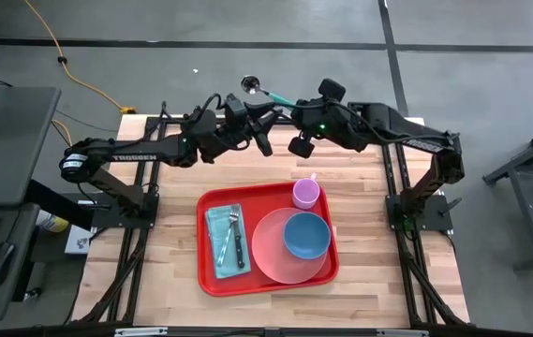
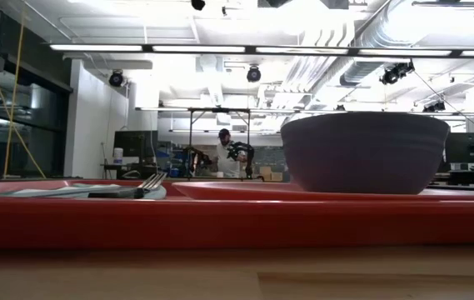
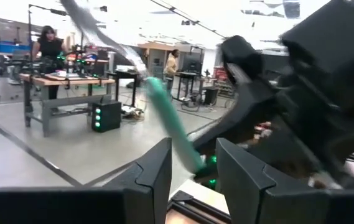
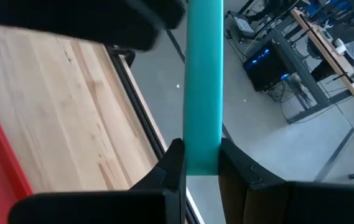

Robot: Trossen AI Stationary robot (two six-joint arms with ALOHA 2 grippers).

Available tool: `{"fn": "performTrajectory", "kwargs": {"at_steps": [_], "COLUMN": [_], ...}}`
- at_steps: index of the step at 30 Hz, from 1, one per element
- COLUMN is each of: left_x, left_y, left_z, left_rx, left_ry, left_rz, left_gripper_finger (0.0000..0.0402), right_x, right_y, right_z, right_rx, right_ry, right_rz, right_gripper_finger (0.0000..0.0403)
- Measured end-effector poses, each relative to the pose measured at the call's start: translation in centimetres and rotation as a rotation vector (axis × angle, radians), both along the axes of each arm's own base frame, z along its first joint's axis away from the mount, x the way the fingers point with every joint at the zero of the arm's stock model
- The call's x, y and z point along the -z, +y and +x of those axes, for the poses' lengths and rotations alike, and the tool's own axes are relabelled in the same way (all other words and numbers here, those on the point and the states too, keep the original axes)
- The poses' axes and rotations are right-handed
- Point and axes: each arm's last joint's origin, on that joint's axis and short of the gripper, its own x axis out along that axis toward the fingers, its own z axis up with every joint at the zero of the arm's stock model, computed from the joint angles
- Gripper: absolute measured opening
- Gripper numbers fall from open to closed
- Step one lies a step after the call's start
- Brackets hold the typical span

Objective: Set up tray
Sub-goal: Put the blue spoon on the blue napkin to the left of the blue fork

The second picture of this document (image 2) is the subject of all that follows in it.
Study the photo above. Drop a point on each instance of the coral pink plate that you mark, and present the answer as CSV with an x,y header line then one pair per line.
x,y
236,191

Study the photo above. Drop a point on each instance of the blue bowl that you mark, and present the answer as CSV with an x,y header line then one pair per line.
x,y
365,154

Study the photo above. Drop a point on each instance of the silver metal knife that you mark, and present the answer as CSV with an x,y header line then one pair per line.
x,y
74,191

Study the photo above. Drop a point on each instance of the teal cloth napkin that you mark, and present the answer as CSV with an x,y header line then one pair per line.
x,y
24,192

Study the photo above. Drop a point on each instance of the black background robot arm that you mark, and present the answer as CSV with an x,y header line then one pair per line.
x,y
197,160
242,152

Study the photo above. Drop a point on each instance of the red plastic tray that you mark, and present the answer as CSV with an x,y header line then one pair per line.
x,y
220,225

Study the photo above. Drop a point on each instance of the person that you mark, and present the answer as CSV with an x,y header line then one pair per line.
x,y
226,160

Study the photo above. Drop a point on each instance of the cardboard boxes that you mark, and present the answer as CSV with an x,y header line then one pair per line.
x,y
266,173

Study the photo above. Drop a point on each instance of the round black ceiling lamp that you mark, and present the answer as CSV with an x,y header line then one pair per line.
x,y
116,78
253,74

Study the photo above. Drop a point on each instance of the black computer monitor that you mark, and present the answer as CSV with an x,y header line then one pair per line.
x,y
472,148
136,143

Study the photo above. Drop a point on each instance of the black monitor desk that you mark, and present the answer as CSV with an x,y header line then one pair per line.
x,y
136,171

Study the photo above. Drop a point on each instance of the white plastic container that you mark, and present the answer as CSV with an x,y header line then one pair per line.
x,y
118,156

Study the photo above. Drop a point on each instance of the black ceiling lamp cluster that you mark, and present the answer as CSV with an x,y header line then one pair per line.
x,y
392,75

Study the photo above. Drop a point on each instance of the long ceiling light strip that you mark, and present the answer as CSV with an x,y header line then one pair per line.
x,y
95,48

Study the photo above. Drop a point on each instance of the black background rig frame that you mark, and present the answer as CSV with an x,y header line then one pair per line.
x,y
220,110

